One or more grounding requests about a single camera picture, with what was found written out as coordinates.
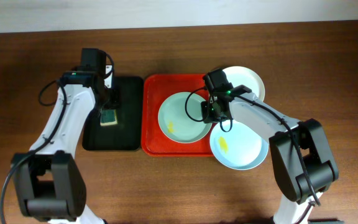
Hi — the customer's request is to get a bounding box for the pale green plate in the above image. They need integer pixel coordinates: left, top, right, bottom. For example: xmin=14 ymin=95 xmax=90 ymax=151
xmin=158 ymin=92 xmax=212 ymax=144

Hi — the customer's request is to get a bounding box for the white plate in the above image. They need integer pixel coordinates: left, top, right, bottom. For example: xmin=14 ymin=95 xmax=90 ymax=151
xmin=223 ymin=66 xmax=265 ymax=101

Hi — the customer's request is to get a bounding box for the black rectangular tray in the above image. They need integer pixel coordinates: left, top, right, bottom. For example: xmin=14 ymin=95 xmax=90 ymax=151
xmin=82 ymin=77 xmax=144 ymax=151

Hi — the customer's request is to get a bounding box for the red plastic tray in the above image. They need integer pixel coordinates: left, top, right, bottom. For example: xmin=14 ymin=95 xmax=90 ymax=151
xmin=141 ymin=73 xmax=213 ymax=157

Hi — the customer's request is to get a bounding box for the light blue plate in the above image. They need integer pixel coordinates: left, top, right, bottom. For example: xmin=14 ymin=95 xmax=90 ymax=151
xmin=209 ymin=121 xmax=269 ymax=170

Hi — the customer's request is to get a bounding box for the green and yellow sponge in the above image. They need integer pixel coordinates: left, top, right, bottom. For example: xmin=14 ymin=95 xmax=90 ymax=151
xmin=100 ymin=109 xmax=117 ymax=126

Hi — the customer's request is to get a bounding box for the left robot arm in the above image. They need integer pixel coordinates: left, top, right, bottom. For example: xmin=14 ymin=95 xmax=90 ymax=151
xmin=0 ymin=48 xmax=117 ymax=223

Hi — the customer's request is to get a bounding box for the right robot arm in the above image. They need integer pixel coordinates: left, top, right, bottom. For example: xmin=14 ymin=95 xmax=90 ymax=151
xmin=201 ymin=68 xmax=339 ymax=223

